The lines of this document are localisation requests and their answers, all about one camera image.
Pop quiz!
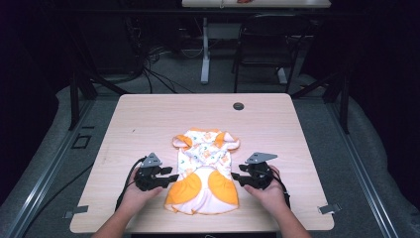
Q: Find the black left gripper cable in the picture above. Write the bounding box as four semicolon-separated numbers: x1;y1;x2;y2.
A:
114;157;148;212

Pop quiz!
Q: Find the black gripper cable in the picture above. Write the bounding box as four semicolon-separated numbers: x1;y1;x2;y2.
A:
114;157;148;212
270;166;292;210

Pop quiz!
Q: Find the thin black floor cable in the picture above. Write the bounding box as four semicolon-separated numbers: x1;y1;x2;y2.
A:
21;161;96;238

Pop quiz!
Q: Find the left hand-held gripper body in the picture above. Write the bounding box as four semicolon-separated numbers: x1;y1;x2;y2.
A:
133;152;166;192

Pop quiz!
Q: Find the person's left hand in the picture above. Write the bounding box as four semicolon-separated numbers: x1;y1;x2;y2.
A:
119;168;164;213

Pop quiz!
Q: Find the grey metal table bracket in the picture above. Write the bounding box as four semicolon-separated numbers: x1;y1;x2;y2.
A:
62;204;90;220
317;202;343;215

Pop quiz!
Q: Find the person's right hand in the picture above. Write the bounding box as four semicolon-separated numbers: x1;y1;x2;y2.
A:
243;165;289;216

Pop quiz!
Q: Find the black metal frame stand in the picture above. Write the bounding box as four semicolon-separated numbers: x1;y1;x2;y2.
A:
290;19;352;135
63;19;130;131

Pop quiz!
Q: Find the black folding chair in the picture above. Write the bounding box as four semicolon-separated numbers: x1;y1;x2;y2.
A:
231;13;313;94

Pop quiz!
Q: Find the white desk with wooden top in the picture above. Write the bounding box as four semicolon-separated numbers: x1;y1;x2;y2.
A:
180;0;333;85

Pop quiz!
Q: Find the orange and white pet garment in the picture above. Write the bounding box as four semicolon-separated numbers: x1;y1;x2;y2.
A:
163;127;241;216

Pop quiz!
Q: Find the bundle of floor cables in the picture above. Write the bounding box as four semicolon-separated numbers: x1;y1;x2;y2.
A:
123;16;204;95

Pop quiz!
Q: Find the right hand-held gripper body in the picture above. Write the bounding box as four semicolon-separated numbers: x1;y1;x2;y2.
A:
244;152;278;190

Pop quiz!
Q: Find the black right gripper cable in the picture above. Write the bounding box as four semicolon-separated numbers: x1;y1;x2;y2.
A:
270;166;292;210

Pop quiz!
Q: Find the aluminium floor rail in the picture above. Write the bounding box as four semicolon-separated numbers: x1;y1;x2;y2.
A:
3;98;97;238
325;98;400;238

